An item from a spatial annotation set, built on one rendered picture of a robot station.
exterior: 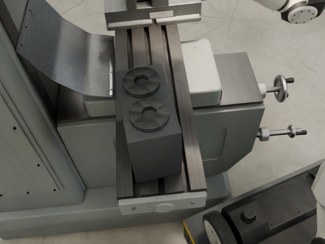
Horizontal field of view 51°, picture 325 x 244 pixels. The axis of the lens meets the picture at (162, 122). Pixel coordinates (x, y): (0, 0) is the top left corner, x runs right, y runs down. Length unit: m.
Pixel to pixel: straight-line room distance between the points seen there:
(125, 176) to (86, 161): 0.64
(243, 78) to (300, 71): 1.21
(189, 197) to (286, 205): 0.50
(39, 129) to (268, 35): 1.99
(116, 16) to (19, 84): 0.42
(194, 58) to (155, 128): 0.63
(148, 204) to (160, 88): 0.29
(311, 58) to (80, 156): 1.82
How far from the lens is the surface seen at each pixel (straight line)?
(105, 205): 1.69
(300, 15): 1.07
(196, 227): 1.40
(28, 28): 1.15
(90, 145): 1.41
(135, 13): 1.27
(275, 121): 2.22
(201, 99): 1.23
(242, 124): 1.38
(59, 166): 1.45
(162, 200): 0.87
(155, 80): 0.81
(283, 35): 2.82
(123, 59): 1.17
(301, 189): 1.33
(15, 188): 1.61
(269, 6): 1.06
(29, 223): 1.81
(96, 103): 1.21
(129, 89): 0.80
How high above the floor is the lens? 1.72
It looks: 53 degrees down
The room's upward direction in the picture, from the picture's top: 4 degrees counter-clockwise
